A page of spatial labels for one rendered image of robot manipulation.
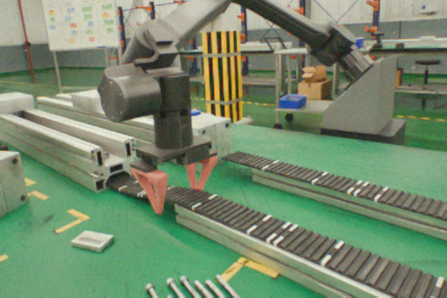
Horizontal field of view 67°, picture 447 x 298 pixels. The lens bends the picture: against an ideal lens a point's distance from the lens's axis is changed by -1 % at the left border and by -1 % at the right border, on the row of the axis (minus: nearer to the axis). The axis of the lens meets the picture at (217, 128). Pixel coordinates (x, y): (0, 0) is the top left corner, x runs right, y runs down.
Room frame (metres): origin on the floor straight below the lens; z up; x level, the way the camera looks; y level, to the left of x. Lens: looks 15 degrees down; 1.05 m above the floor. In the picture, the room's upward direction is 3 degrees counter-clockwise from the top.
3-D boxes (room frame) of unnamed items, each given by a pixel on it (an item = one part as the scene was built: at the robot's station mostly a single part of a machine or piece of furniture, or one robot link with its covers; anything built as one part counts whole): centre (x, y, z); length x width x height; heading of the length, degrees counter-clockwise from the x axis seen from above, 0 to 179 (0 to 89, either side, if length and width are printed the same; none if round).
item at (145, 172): (0.48, 0.09, 0.85); 0.07 x 0.07 x 0.09; 45
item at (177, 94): (0.49, 0.07, 0.98); 0.07 x 0.06 x 0.07; 138
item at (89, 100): (1.04, 0.35, 0.87); 0.16 x 0.11 x 0.07; 46
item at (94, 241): (0.43, 0.18, 0.78); 0.05 x 0.03 x 0.01; 68
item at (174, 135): (0.50, 0.07, 0.92); 0.10 x 0.07 x 0.07; 135
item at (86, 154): (0.91, 0.49, 0.82); 0.80 x 0.10 x 0.09; 46
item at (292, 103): (3.67, -1.11, 0.50); 1.03 x 0.55 x 1.01; 64
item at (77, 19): (6.27, 2.27, 0.97); 1.51 x 0.50 x 1.95; 72
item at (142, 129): (1.04, 0.35, 0.82); 0.80 x 0.10 x 0.09; 46
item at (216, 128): (0.74, 0.03, 0.83); 0.12 x 0.09 x 0.10; 136
